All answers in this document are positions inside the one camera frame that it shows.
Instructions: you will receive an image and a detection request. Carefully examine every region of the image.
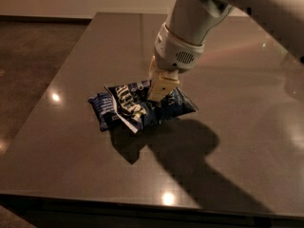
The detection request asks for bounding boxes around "blue rxbar blueberry wrapper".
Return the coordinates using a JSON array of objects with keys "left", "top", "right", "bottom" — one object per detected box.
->
[{"left": 88, "top": 92, "right": 119, "bottom": 132}]

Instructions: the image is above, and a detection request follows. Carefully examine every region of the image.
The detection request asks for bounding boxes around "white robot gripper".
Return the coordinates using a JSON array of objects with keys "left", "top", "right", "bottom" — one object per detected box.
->
[{"left": 147, "top": 24, "right": 203, "bottom": 102}]

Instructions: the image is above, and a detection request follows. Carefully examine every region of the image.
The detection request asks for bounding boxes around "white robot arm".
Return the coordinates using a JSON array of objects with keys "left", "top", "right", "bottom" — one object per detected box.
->
[{"left": 147, "top": 0, "right": 304, "bottom": 102}]

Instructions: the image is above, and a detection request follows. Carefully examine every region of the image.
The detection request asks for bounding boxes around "blue potato chip bag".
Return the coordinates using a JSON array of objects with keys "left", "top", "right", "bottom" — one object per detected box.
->
[{"left": 105, "top": 81, "right": 198, "bottom": 133}]

